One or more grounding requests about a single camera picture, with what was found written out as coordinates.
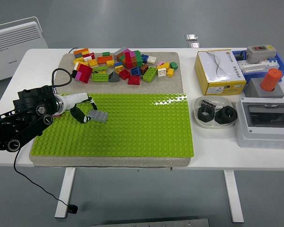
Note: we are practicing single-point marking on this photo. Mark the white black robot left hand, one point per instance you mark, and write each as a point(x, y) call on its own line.
point(74, 99)

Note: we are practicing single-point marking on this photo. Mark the magenta toy brick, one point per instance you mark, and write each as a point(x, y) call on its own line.
point(57, 116)

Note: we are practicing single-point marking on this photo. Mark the grey eight-stud toy brick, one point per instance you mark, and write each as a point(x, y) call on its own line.
point(99, 116)

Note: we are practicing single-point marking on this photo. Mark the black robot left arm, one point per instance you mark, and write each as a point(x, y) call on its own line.
point(26, 118)

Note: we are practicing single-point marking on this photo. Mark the black toy brick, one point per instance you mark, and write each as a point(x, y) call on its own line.
point(74, 74)

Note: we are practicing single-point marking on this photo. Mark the large red toy brick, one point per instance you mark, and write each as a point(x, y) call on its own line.
point(86, 72)

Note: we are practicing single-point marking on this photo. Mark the thin orange toy brick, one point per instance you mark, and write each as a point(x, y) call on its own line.
point(79, 67)

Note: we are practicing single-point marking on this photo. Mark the thin white toy brick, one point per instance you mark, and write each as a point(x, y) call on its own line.
point(76, 66)

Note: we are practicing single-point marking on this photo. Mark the orange-yellow toy brick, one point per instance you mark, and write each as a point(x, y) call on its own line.
point(93, 63)

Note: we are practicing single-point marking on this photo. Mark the white printed toy brick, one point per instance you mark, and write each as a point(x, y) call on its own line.
point(87, 59)

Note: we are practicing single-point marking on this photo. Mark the dark grey toy brick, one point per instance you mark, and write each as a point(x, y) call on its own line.
point(77, 55)

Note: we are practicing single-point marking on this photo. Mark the grey slope toy brick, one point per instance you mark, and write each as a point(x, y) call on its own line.
point(114, 77)

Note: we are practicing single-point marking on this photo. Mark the thin yellow toy brick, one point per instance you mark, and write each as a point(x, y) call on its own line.
point(86, 53)
point(160, 67)

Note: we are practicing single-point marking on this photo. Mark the orange flat toy brick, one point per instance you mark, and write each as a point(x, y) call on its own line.
point(81, 50)

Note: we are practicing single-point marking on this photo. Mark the orange eight-stud toy brick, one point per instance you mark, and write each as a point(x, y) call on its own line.
point(104, 59)

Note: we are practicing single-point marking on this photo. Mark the red four-stud toy brick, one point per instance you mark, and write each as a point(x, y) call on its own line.
point(124, 74)

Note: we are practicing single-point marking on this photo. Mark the thin blue toy brick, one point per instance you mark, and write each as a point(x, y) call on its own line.
point(118, 64)

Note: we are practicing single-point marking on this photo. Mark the brown-orange toy brick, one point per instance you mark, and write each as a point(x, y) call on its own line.
point(120, 59)

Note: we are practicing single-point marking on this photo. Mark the green studded baseplate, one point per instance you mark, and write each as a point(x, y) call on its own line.
point(132, 125)

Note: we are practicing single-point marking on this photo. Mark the tall red toy brick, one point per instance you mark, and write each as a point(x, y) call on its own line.
point(128, 61)

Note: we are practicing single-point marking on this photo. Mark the large grey toy brick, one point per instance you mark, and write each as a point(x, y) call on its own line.
point(120, 50)

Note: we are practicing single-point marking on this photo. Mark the orange stacked toy brick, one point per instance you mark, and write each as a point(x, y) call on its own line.
point(135, 63)

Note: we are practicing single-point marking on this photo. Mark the pink stacked toy brick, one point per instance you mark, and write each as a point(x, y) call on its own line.
point(132, 54)

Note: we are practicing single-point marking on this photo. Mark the brown toy brick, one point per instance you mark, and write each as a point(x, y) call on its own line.
point(144, 68)

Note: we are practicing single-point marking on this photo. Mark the tall green toy brick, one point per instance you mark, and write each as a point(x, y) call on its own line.
point(138, 58)

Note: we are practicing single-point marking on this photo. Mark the white four-stud toy brick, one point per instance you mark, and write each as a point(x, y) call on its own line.
point(161, 72)

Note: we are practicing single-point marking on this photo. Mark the pink flat toy piece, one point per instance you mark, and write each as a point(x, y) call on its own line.
point(160, 63)

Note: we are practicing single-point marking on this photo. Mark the dark green toy brick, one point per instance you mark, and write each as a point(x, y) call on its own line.
point(174, 65)

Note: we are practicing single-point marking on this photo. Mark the lime green framed brick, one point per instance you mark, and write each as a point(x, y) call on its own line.
point(100, 77)

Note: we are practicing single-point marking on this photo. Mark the lime black striped brick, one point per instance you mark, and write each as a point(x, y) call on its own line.
point(100, 69)

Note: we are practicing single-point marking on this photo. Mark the small dark green brick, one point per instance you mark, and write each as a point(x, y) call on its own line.
point(106, 54)

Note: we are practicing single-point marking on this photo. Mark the grey-brown mat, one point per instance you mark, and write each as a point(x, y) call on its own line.
point(144, 88)

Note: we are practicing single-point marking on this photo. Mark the lime green long brick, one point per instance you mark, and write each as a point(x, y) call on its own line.
point(149, 74)

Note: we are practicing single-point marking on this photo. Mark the white panel heater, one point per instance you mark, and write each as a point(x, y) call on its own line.
point(14, 47)

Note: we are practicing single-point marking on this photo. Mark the white table leg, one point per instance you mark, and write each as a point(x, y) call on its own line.
point(233, 196)
point(66, 189)

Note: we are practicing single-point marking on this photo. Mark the small black hex nut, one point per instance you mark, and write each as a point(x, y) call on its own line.
point(200, 116)

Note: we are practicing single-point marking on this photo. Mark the silver floor outlet plate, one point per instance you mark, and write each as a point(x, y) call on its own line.
point(191, 37)
point(194, 45)

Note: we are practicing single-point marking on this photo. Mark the small black printed card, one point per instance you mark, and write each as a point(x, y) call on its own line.
point(207, 102)

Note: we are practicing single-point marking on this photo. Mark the big black hex nut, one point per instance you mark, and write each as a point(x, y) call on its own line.
point(219, 118)

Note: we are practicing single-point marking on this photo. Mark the grey metal plate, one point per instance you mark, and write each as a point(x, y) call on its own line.
point(151, 223)

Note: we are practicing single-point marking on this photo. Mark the yellow white cardboard box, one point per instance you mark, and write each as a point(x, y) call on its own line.
point(217, 68)

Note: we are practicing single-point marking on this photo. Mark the white dish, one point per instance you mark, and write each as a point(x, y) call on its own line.
point(223, 101)

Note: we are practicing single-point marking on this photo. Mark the small black adapter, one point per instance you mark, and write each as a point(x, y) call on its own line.
point(239, 56)

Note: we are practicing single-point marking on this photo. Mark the grey holder block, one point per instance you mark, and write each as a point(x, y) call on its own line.
point(253, 89)

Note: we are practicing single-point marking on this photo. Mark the white terminal strip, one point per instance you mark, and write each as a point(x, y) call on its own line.
point(251, 67)

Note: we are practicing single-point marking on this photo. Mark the blue plastic tray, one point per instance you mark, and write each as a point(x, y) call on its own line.
point(253, 76)

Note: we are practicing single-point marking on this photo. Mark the orange cylinder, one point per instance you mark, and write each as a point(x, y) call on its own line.
point(271, 79)

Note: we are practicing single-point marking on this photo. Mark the grey push-button switch box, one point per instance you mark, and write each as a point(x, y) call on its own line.
point(260, 55)

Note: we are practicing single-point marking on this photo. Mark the grey enclosure with clear lid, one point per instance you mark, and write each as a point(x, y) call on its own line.
point(262, 139)

